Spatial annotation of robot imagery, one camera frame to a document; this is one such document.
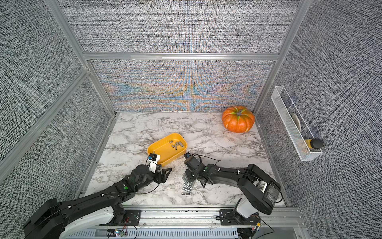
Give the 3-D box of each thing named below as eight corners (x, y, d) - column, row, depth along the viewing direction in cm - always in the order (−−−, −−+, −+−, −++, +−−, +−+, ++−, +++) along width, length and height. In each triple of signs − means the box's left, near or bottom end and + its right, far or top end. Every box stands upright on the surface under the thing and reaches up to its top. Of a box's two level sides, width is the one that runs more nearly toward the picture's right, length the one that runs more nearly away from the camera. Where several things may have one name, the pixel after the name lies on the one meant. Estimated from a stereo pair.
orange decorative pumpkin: (224, 137, 108) (228, 125, 97) (221, 118, 119) (223, 106, 109) (251, 137, 108) (258, 125, 97) (245, 118, 119) (250, 106, 109)
